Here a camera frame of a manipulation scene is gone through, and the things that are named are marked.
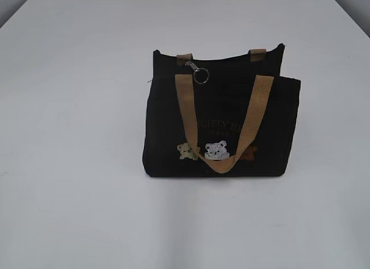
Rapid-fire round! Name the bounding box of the black canvas tote bag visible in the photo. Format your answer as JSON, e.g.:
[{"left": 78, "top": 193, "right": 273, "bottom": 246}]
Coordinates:
[{"left": 142, "top": 44, "right": 301, "bottom": 178}]

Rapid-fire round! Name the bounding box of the silver zipper pull key ring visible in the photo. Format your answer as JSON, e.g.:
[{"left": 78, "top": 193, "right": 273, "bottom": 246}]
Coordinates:
[{"left": 185, "top": 61, "right": 209, "bottom": 85}]

